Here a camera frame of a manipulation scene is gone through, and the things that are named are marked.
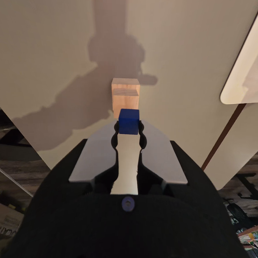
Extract white rounded table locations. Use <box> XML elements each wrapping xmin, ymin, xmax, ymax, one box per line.
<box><xmin>220</xmin><ymin>12</ymin><xmax>258</xmax><ymax>105</ymax></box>

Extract blue wooden cube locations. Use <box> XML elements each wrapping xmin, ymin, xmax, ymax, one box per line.
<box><xmin>119</xmin><ymin>109</ymin><xmax>140</xmax><ymax>135</ymax></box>

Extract brown table leg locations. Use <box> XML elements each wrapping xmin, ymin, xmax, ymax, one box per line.
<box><xmin>201</xmin><ymin>103</ymin><xmax>247</xmax><ymax>171</ymax></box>

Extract black metal frame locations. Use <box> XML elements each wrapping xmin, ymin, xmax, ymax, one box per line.
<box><xmin>235</xmin><ymin>173</ymin><xmax>258</xmax><ymax>200</ymax></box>

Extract cardboard box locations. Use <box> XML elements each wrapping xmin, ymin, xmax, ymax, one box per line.
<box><xmin>0</xmin><ymin>203</ymin><xmax>25</xmax><ymax>240</ymax></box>

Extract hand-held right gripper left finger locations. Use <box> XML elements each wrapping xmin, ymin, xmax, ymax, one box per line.
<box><xmin>69</xmin><ymin>121</ymin><xmax>119</xmax><ymax>195</ymax></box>

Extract natural wooden cube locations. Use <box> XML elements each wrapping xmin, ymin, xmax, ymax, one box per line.
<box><xmin>111</xmin><ymin>78</ymin><xmax>140</xmax><ymax>95</ymax></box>
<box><xmin>112</xmin><ymin>89</ymin><xmax>140</xmax><ymax>119</ymax></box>

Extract colourful printed papers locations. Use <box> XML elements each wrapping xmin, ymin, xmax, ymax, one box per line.
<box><xmin>237</xmin><ymin>226</ymin><xmax>258</xmax><ymax>251</ymax></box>

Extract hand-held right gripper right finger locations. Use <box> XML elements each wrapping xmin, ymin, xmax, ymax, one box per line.
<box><xmin>137</xmin><ymin>120</ymin><xmax>188</xmax><ymax>195</ymax></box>

